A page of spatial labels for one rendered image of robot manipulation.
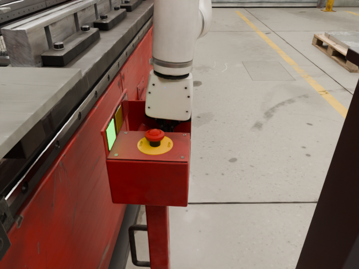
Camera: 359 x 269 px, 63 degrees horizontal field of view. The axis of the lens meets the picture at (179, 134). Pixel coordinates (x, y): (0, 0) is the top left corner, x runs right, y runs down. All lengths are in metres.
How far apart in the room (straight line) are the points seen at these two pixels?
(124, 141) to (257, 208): 1.09
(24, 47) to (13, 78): 0.43
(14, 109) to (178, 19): 0.36
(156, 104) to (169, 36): 0.15
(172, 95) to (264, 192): 1.17
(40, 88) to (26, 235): 0.30
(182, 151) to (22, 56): 0.44
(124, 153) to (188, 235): 0.91
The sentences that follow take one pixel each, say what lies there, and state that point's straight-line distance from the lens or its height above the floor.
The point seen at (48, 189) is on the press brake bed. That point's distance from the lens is 0.59.
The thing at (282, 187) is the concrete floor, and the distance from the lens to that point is 1.77.
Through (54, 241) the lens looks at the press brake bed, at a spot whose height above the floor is 0.64.
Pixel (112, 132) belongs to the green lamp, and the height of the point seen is 0.81.
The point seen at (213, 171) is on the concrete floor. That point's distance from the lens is 1.80.
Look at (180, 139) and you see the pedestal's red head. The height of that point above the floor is 0.78.
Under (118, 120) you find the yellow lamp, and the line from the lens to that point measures 0.64.
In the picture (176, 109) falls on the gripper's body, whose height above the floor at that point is 0.83.
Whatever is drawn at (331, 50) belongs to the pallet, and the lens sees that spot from 4.25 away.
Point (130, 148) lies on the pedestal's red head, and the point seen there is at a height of 0.78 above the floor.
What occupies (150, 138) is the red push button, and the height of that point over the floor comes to 0.81.
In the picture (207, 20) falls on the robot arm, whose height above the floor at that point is 0.99.
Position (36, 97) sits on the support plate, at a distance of 0.30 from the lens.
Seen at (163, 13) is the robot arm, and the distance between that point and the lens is 0.57.
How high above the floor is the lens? 1.11
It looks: 31 degrees down
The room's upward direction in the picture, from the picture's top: straight up
